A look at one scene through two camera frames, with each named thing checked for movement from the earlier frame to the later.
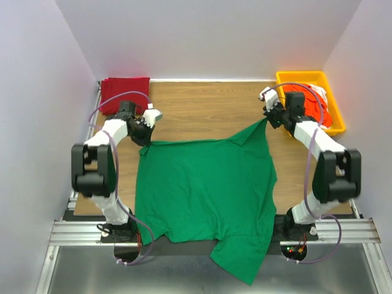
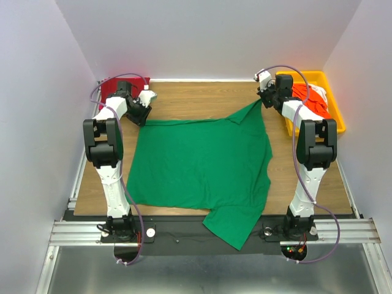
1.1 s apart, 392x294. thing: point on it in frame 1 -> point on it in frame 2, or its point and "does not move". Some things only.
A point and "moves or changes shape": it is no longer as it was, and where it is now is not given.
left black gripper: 143,135 -> 139,112
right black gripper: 274,116 -> 265,95
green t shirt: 223,190 moves or changes shape
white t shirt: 321,92 does not move
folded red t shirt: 116,90 does not move
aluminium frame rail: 348,232 does not move
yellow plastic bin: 318,79 does not move
